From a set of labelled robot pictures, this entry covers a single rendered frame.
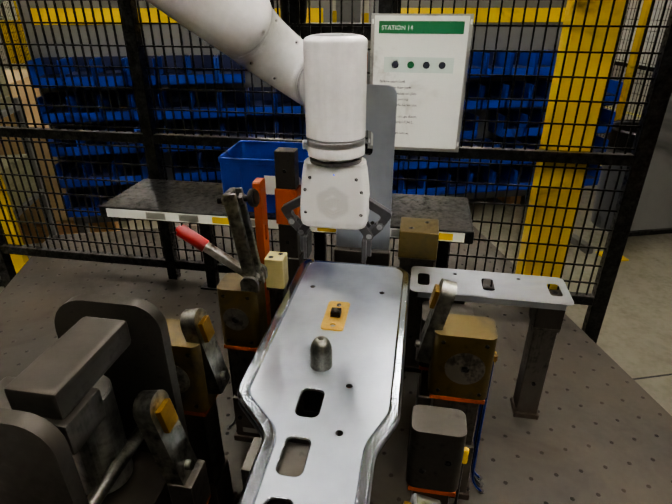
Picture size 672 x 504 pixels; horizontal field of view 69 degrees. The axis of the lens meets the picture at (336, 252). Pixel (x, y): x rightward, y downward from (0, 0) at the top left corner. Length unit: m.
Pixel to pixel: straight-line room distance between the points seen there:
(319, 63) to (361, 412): 0.45
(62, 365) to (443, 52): 1.00
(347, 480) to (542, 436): 0.60
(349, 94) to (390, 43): 0.58
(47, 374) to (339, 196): 0.42
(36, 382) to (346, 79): 0.47
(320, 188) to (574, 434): 0.74
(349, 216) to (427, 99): 0.58
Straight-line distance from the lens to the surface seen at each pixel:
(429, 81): 1.23
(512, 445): 1.09
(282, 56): 0.74
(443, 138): 1.26
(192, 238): 0.83
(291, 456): 0.64
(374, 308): 0.86
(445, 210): 1.21
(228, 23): 0.61
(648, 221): 3.70
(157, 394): 0.57
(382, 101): 0.96
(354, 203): 0.71
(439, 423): 0.68
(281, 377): 0.72
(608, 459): 1.13
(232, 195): 0.76
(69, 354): 0.51
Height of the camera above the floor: 1.47
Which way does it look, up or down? 27 degrees down
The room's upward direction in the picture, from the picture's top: straight up
